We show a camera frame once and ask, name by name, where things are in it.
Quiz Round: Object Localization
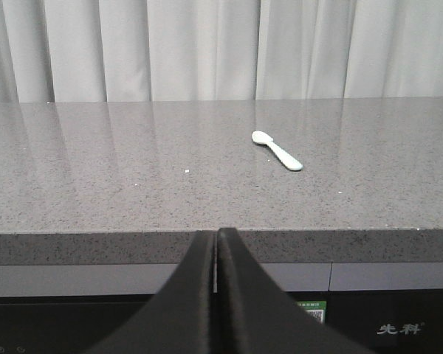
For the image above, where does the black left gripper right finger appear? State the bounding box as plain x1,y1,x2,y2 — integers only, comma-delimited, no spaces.
216,228,369,353

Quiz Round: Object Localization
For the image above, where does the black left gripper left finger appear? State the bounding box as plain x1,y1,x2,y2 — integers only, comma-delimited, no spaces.
89,232,216,353

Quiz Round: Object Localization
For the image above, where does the pale green plastic spoon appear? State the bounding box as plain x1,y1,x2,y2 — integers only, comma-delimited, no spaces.
251,131,303,171

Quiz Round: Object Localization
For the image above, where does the green energy label sticker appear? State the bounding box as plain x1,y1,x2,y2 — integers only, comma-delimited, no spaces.
296,300,327,324

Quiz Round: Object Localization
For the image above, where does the black built-in dishwasher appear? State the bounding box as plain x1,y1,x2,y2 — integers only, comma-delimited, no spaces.
0,294,218,353

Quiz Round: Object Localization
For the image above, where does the black disinfection cabinet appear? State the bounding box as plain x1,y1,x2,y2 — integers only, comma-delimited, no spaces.
326,290,443,353

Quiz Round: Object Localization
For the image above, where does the white curtain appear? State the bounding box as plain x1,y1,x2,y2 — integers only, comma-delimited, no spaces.
0,1,443,103

